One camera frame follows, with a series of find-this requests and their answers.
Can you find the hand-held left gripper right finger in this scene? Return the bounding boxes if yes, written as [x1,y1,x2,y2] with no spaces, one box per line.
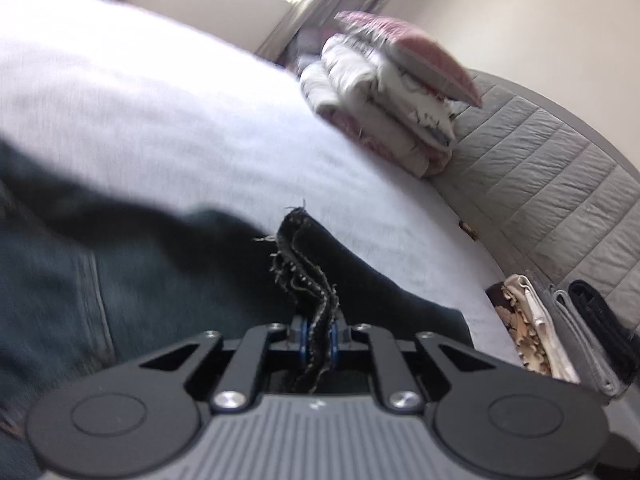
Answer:
[327,312,501,414]

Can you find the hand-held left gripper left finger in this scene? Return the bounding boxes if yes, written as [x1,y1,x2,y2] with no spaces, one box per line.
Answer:
[137,316,308,413]

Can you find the dark blue jeans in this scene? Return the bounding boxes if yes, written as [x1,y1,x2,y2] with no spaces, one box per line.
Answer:
[0,140,476,480]

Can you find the dark floral folded cloth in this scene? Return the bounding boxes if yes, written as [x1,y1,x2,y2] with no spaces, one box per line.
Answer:
[486,280,551,376]

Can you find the cream folded cloth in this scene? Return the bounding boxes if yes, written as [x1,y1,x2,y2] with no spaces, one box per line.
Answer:
[502,274,581,383]

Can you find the folded grey pink quilt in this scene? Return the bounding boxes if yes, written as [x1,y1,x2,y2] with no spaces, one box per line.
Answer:
[299,60,453,178]

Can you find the grey folded cloth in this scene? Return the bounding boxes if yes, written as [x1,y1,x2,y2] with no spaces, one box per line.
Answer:
[547,285,628,398]

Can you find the black folded garment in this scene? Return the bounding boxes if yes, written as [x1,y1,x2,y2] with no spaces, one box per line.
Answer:
[567,279,640,386]

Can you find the grey quilted headboard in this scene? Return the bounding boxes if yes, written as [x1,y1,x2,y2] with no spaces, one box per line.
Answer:
[430,70,640,341]

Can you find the maroon pillow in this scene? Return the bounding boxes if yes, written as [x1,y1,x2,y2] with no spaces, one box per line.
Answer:
[334,10,485,108]

